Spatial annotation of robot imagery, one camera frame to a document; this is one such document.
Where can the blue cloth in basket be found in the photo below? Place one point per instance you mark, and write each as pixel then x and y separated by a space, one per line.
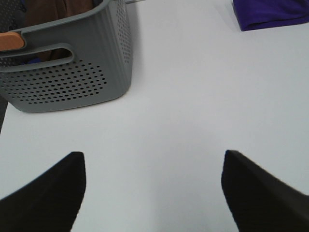
pixel 31 60

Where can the grey perforated plastic basket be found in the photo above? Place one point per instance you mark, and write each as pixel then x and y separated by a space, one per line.
pixel 86 59

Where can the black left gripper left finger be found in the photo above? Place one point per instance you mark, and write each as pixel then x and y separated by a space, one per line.
pixel 49 203

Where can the purple towel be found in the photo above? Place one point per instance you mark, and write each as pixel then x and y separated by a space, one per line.
pixel 262 14

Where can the wooden basket handle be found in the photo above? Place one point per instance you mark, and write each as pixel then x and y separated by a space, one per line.
pixel 11 41

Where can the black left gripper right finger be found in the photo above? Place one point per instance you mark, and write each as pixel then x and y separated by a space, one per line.
pixel 260 202

